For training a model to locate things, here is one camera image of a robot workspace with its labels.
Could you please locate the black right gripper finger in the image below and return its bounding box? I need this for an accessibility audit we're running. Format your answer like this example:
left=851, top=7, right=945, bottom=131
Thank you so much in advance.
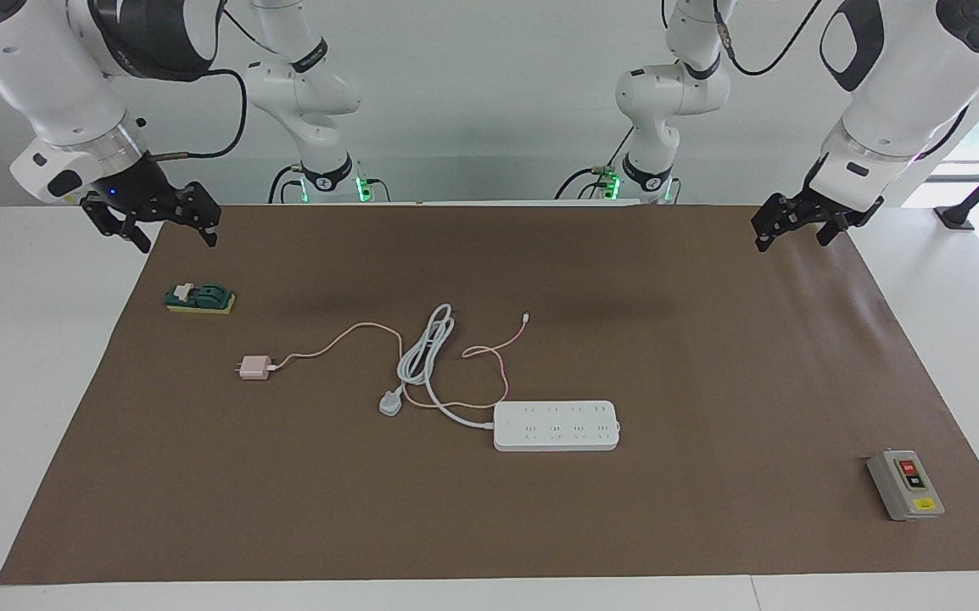
left=169, top=182, right=221, bottom=249
left=81, top=193, right=153, bottom=254

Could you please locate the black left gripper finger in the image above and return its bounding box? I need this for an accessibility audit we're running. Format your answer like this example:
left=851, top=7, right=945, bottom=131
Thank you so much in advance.
left=751, top=193, right=806, bottom=254
left=816, top=217, right=870, bottom=247

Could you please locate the pink charging cable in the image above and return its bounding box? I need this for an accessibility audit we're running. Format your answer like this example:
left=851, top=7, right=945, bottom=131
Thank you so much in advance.
left=269, top=312, right=531, bottom=410

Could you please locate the white power strip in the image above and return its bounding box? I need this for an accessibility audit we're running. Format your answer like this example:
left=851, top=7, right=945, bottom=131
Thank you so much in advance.
left=493, top=401, right=622, bottom=452

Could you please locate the green circuit board module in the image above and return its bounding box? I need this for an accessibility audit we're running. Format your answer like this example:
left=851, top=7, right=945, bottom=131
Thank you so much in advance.
left=164, top=281, right=237, bottom=316

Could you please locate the brown table mat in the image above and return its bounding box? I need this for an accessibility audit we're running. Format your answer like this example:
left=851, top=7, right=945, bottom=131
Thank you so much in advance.
left=0, top=204, right=979, bottom=586

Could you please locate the black base cable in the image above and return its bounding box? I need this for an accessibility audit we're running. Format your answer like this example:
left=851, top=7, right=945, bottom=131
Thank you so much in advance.
left=554, top=165, right=618, bottom=201
left=267, top=164, right=304, bottom=205

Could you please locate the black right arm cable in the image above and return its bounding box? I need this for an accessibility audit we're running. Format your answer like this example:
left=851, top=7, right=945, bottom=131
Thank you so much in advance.
left=146, top=66, right=249, bottom=162

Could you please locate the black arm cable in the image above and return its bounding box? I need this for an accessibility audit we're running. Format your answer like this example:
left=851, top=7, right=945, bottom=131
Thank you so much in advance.
left=714, top=0, right=825, bottom=77
left=146, top=66, right=249, bottom=162

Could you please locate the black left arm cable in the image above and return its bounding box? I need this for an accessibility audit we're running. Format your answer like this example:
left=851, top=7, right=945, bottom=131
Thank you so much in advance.
left=714, top=0, right=825, bottom=77

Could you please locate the grey push-button switch box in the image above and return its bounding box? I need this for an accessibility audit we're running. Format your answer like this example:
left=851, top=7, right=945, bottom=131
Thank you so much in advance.
left=866, top=450, right=946, bottom=521

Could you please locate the white power cord with plug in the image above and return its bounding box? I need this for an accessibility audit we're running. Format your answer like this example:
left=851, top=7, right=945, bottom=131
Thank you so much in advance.
left=378, top=304, right=497, bottom=429

